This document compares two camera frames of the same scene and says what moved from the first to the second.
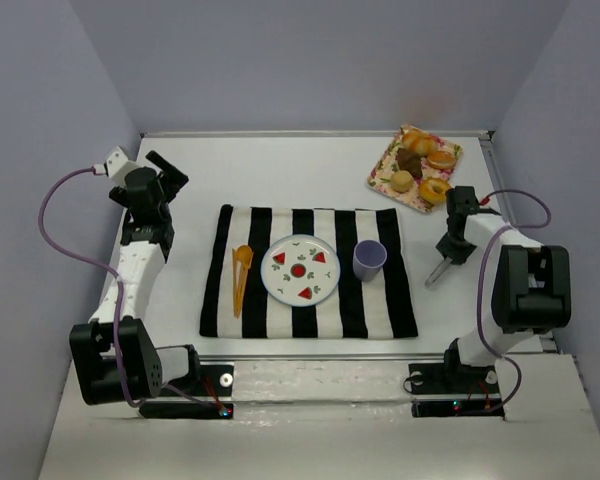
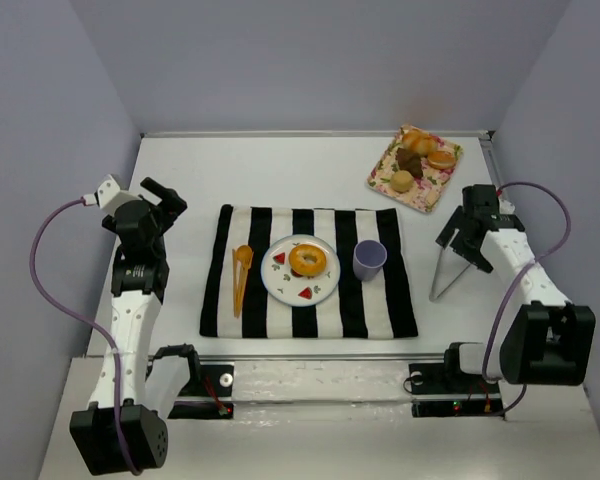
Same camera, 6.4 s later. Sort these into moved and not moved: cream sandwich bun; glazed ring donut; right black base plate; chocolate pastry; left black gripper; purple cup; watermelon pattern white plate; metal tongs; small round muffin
Moved: metal tongs; left black gripper; glazed ring donut
Not moved: chocolate pastry; cream sandwich bun; small round muffin; right black base plate; purple cup; watermelon pattern white plate
